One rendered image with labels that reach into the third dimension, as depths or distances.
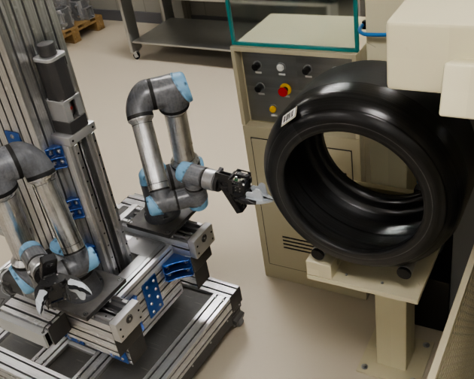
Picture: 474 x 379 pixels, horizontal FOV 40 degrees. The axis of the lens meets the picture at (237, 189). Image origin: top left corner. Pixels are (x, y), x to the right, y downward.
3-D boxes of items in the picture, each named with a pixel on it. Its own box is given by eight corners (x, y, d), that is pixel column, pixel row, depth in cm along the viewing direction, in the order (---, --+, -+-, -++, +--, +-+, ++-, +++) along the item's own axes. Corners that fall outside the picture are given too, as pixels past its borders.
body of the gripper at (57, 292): (73, 301, 192) (59, 281, 201) (68, 278, 188) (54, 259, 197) (47, 311, 189) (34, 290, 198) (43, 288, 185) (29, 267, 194)
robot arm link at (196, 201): (177, 203, 239) (172, 181, 232) (207, 195, 241) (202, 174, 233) (182, 217, 234) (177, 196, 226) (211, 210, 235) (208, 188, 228)
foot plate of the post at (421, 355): (375, 328, 297) (375, 325, 296) (434, 344, 285) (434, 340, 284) (356, 371, 279) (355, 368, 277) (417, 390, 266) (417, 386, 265)
